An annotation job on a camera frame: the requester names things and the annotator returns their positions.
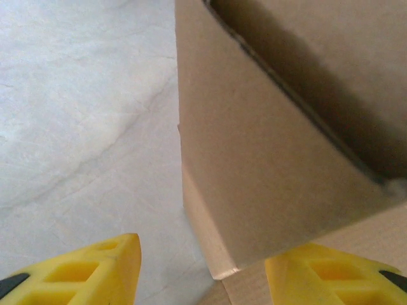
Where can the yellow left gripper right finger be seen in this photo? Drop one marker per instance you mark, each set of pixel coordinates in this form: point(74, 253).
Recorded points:
point(327, 276)

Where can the brown cardboard box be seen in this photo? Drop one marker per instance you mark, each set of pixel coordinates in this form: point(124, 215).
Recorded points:
point(254, 159)

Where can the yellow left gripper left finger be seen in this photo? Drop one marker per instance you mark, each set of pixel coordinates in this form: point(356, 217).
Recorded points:
point(79, 276)

